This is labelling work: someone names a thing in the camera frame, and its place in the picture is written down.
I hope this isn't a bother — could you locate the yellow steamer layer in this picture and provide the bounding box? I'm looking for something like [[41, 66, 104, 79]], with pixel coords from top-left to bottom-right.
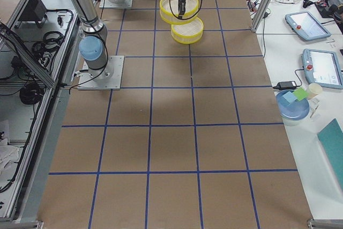
[[171, 18, 204, 45], [159, 0, 199, 25]]

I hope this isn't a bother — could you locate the blue teach pendant far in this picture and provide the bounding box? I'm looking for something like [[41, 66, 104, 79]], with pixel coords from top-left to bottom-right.
[[285, 11, 331, 41]]

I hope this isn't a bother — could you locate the blue teach pendant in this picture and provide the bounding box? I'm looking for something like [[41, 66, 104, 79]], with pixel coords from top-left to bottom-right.
[[285, 11, 331, 41], [302, 49, 342, 90]]

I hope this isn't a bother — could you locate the black power adapter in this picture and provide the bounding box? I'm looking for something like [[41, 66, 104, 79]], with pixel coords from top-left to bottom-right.
[[273, 81, 298, 90]]

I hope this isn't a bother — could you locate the blue foam cube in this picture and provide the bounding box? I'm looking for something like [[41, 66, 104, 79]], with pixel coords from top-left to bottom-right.
[[281, 91, 297, 106]]

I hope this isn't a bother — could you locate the green foam cube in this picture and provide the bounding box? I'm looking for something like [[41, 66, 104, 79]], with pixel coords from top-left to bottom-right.
[[292, 87, 309, 101]]

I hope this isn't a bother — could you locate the blue teach pendant near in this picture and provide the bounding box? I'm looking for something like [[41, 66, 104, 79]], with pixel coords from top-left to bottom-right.
[[302, 49, 342, 90]]

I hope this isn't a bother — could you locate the blue bowl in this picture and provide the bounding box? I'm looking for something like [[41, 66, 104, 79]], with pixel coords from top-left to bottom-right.
[[275, 90, 310, 121]]

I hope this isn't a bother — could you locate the beige cup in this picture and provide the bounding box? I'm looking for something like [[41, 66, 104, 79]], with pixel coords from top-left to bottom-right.
[[307, 83, 323, 100]]

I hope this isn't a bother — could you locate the teal board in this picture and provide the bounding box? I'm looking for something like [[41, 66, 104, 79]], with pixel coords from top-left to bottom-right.
[[317, 119, 342, 189]]

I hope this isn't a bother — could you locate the crumpled white cloth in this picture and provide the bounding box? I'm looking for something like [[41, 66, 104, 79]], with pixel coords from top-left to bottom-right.
[[0, 120, 19, 179]]

